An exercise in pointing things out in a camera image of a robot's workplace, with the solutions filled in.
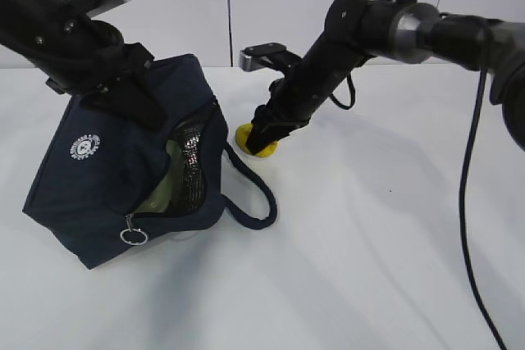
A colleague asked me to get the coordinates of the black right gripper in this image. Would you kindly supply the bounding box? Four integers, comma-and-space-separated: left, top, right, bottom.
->
251, 79, 310, 147

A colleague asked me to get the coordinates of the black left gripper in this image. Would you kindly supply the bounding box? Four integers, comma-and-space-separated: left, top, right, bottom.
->
45, 43, 167, 131

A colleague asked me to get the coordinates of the yellow lemon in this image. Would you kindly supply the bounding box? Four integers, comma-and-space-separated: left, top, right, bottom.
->
235, 123, 278, 158

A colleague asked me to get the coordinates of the navy blue lunch bag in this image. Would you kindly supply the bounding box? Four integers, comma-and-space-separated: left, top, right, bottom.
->
23, 54, 277, 269

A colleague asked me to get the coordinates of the glass container green lid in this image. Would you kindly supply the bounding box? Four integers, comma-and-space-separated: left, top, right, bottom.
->
135, 120, 206, 216

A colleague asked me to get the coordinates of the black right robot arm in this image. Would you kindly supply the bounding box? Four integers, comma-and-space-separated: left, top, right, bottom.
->
240, 0, 524, 154

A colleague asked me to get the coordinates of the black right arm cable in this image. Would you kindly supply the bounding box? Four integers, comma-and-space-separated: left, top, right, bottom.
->
327, 0, 512, 350

